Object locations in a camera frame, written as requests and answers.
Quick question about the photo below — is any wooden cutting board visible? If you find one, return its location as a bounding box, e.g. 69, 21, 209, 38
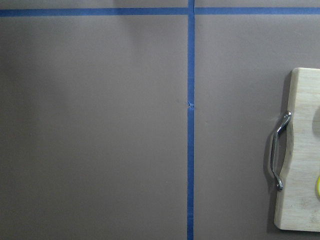
274, 67, 320, 232

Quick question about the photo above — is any upper lemon slice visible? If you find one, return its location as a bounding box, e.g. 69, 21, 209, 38
315, 176, 320, 197

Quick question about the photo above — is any metal cutting board handle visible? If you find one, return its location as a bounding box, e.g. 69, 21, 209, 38
270, 110, 292, 192

